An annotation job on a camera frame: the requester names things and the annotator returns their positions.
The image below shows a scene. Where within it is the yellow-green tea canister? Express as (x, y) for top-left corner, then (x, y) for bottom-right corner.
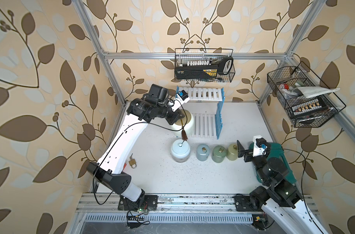
(226, 143), (238, 161)

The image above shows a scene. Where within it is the cream jar with tassel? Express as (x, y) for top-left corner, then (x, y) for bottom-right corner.
(171, 109), (195, 141)

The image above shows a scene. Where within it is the green tea canister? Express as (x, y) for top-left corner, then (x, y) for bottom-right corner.
(211, 145), (227, 163)

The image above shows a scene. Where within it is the pale blue round jar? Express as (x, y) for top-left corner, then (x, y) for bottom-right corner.
(171, 138), (191, 163)

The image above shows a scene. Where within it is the blue white wooden shelf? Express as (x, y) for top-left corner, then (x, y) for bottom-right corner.
(176, 87), (225, 139)

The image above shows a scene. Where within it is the blue tea canister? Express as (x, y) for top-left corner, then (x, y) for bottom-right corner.
(196, 144), (210, 161)

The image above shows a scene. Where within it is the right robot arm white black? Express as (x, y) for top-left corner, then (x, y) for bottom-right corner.
(234, 136), (327, 234)

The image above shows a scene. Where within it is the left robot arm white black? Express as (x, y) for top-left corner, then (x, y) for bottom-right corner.
(87, 84), (190, 204)

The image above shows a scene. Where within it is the green plastic tool case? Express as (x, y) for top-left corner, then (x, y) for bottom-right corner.
(249, 142), (297, 186)

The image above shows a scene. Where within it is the black yellow tool case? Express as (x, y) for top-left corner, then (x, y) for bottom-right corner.
(175, 57), (235, 82)

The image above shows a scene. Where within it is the brass padlock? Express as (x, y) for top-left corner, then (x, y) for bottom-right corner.
(129, 154), (137, 169)

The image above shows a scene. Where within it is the drill bit set box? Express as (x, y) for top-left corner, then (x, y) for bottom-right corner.
(288, 97), (329, 118)

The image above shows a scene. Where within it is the white paper booklet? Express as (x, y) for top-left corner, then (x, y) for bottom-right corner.
(292, 86), (340, 98)

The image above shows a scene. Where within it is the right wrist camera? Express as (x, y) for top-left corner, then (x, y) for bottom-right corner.
(253, 135), (267, 157)

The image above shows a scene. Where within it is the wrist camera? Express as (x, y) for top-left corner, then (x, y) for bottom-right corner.
(253, 135), (267, 157)
(172, 90), (190, 112)

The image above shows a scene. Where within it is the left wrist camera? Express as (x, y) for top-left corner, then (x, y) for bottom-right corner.
(172, 90), (190, 112)

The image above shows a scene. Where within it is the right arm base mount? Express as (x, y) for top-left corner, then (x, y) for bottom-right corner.
(233, 194), (271, 212)

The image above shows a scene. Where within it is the back wire basket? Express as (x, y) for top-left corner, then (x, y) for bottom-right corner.
(174, 47), (235, 82)

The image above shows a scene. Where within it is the wire basket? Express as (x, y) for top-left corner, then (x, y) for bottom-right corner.
(267, 61), (346, 128)
(174, 47), (235, 82)

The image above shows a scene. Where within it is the right wire basket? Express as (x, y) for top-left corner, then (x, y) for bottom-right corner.
(267, 61), (346, 128)

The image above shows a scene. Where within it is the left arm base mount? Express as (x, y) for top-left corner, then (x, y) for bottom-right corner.
(118, 191), (158, 211)

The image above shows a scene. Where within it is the aluminium frame rail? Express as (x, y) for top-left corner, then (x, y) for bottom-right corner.
(71, 0), (355, 147)

